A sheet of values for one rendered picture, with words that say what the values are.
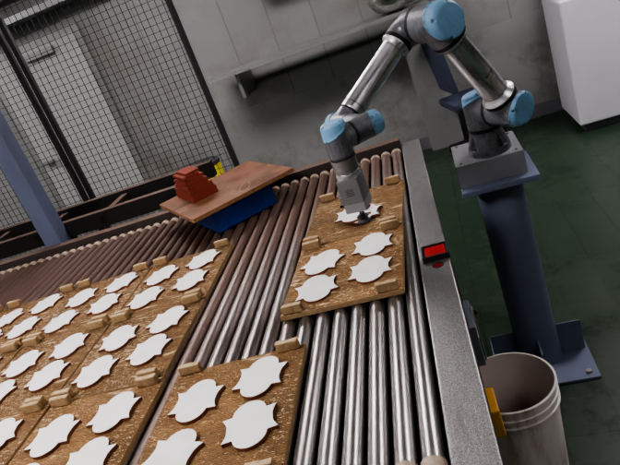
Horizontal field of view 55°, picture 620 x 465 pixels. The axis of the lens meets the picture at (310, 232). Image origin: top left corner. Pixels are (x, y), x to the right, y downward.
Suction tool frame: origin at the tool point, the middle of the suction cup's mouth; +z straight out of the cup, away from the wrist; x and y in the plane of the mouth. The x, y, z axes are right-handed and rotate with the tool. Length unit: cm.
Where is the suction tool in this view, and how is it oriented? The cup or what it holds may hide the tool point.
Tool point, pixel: (364, 220)
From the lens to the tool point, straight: 180.0
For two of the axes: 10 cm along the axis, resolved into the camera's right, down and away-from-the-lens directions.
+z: 3.4, 8.7, 3.6
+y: -2.8, 4.5, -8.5
